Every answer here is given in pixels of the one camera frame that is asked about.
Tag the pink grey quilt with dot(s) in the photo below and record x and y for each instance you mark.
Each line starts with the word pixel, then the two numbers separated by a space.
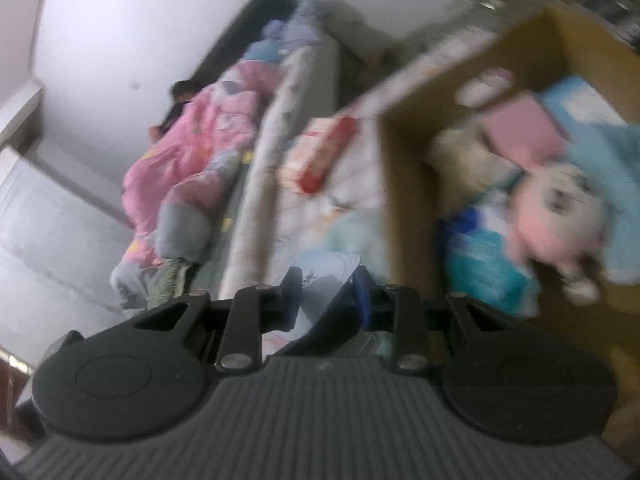
pixel 173 194

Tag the pink white plush toy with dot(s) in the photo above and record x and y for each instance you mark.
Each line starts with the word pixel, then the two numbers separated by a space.
pixel 557 217

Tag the dark bed headboard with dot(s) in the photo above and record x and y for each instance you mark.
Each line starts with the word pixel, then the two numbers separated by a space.
pixel 245 28

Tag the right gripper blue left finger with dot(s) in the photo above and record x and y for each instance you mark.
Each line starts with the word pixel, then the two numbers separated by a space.
pixel 279 305

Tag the blue purple clothes pile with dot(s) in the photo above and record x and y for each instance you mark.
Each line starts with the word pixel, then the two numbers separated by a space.
pixel 281 38

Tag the blue white carton box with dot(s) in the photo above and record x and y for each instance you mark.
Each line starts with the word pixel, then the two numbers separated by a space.
pixel 472 245

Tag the dark grey blanket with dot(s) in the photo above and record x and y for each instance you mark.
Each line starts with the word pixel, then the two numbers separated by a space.
pixel 208 276

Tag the person lying in bed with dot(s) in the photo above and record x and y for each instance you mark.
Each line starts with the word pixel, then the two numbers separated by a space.
pixel 182 93

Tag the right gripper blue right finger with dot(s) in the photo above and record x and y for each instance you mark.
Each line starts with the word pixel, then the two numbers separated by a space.
pixel 375 305

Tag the pink box in carton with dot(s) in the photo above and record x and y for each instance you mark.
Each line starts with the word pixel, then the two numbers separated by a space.
pixel 521 130

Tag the white plastic bag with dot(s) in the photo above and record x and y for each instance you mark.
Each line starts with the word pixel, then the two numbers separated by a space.
pixel 361 232

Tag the green patterned cloth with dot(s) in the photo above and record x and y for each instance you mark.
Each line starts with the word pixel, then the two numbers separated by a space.
pixel 170 280

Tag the checked cartoon bed sheet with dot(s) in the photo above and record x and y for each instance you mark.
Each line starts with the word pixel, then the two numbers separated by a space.
pixel 356 180

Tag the brown cardboard box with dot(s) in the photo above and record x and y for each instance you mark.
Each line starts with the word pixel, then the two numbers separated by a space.
pixel 437 160

